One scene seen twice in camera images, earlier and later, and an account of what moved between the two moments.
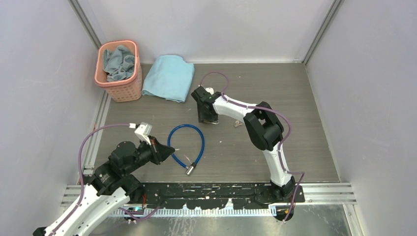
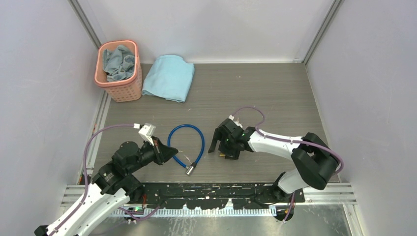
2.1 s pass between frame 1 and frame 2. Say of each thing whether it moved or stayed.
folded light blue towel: stayed
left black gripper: stayed
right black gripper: moved
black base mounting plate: stayed
